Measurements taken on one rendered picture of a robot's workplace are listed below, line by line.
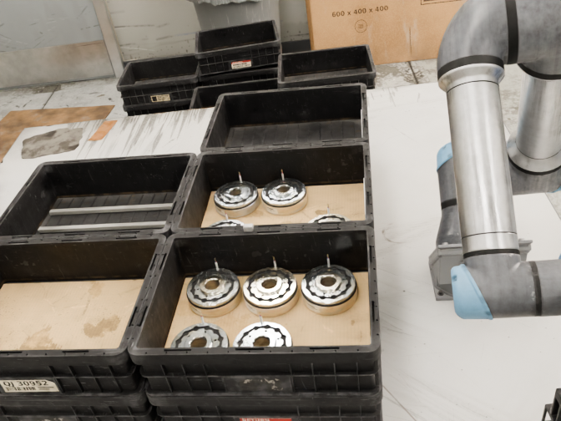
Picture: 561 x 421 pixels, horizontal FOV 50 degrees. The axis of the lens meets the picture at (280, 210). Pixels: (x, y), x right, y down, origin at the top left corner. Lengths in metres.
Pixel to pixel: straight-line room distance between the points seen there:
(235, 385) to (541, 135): 0.69
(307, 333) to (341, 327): 0.06
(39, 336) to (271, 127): 0.83
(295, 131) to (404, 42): 2.42
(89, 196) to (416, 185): 0.84
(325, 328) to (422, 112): 1.04
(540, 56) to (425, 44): 3.06
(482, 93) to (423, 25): 3.11
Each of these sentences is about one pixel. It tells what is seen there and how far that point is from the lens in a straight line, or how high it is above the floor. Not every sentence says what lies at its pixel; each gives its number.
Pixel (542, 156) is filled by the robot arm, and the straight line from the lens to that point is 1.24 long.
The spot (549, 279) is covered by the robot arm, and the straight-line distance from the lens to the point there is 0.86.
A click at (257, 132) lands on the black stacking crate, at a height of 0.83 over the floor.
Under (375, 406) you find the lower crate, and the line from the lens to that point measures 1.06.
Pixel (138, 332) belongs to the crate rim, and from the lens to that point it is 1.03.
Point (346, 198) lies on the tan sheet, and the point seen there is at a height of 0.83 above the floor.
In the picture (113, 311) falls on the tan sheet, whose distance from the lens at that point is 1.23.
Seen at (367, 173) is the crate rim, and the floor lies 0.93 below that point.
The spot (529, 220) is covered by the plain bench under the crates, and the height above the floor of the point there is 0.70.
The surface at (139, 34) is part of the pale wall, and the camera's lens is 4.34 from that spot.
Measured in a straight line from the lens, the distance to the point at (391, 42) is 3.99.
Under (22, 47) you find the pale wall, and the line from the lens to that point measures 4.59.
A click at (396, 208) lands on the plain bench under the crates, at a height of 0.70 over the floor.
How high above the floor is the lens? 1.65
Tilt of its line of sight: 37 degrees down
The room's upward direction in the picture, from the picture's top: 9 degrees counter-clockwise
